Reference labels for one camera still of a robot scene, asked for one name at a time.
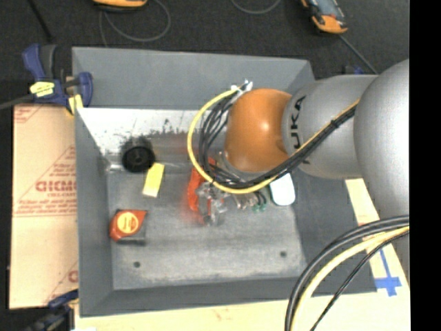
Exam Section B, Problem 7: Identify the red-orange plastic thing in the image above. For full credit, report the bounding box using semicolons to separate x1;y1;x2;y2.
187;168;208;225

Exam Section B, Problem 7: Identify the brown cardboard board, red print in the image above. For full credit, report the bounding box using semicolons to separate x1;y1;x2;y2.
8;103;80;310

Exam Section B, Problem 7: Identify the black round wheel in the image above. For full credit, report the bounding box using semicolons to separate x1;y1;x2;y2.
121;139;156;174

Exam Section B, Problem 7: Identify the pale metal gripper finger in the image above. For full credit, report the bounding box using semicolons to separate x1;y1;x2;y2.
195;181;224;203
201;201;229;227

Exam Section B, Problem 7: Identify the yellow sponge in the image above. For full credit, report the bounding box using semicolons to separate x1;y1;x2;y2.
142;162;165;199

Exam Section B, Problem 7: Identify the grey metal bin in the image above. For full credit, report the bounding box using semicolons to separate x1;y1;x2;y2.
71;46;377;317

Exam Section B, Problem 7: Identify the orange and yellow tape measure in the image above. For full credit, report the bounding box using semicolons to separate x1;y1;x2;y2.
108;208;149;244

